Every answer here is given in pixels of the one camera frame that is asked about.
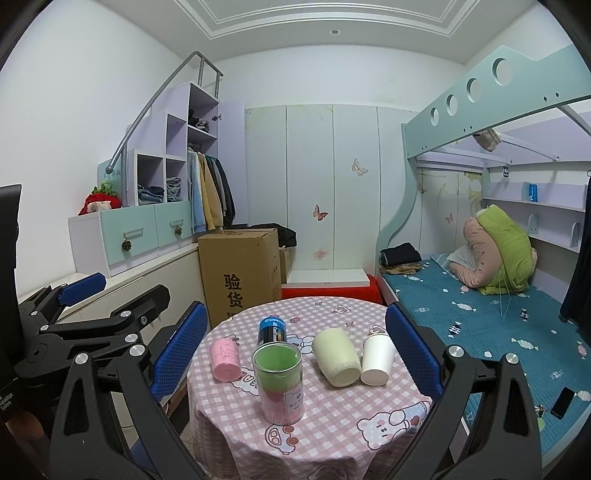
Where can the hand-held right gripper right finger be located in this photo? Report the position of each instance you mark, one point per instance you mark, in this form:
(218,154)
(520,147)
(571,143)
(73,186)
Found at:
(411,350)

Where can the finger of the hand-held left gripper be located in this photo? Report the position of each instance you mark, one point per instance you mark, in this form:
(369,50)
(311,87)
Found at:
(83,286)
(115,319)

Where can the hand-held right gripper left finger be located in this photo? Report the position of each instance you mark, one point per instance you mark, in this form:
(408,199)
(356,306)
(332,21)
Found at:
(181,350)

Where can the white cup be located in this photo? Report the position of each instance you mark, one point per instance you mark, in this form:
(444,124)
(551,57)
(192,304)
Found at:
(377,360)

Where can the pink cup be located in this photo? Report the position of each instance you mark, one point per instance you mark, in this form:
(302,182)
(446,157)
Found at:
(224,359)

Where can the pale green cup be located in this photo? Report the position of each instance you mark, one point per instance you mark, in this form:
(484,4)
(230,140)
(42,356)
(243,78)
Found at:
(334,360)

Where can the blue printed bedsheet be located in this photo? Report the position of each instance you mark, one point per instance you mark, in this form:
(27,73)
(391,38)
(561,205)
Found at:
(461,323)

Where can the purple stair cabinet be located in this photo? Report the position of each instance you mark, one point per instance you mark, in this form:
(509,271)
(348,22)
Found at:
(138,230)

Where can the tan folded cloth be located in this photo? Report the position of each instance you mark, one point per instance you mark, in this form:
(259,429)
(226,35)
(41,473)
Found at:
(401,269)

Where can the red plush toy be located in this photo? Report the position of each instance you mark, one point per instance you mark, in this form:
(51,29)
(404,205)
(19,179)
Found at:
(99,201)

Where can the black folded clothes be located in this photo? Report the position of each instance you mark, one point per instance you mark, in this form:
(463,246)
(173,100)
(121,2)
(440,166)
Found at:
(399,254)

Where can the large cardboard box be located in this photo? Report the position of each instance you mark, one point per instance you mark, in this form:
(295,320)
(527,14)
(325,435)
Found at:
(240,272)

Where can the clear plastic jar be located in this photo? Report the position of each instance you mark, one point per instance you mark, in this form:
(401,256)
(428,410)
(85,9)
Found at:
(277,383)

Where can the white pillow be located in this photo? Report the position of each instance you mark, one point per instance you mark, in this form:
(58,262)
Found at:
(461,261)

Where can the red stool with white top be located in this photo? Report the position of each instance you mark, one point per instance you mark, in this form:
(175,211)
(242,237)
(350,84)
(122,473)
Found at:
(330,284)

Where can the pink checkered tablecloth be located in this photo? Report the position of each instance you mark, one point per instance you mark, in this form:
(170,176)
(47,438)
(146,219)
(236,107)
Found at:
(332,429)

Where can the folded jeans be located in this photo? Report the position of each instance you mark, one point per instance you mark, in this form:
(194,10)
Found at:
(174,189)
(150,194)

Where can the small cardboard box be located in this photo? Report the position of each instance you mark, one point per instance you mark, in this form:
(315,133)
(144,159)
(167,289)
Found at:
(285,265)

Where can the green and pink rolled quilt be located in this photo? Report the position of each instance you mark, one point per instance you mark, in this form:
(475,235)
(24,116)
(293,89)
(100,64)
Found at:
(503,249)

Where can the light blue hanging shirt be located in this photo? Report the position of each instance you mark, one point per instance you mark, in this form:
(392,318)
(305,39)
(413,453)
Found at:
(196,194)

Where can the black cloth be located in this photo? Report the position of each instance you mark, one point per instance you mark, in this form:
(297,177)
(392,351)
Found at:
(285,236)

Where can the yellow hanging jacket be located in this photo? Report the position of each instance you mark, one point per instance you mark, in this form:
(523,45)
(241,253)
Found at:
(211,194)

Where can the black phone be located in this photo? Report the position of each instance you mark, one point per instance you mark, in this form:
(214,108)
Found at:
(563,402)

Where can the butterfly sticker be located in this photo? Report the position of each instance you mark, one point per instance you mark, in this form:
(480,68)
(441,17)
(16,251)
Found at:
(319,212)
(359,167)

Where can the dark hanging jackets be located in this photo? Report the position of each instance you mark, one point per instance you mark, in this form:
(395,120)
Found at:
(226,189)

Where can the grey metal handrail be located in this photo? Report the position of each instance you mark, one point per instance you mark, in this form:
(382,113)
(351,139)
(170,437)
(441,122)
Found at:
(147,108)

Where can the white wardrobe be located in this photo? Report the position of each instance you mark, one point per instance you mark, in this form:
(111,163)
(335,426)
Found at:
(314,184)

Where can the small blue can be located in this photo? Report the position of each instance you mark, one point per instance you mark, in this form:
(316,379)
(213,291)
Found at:
(533,192)

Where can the dark clothes on shelf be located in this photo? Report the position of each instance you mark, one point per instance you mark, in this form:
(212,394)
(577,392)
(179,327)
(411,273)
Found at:
(198,120)

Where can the beige cloth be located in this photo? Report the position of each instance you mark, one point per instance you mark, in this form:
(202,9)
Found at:
(487,140)

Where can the teal bunk bed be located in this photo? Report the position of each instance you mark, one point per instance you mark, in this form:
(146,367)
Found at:
(461,108)

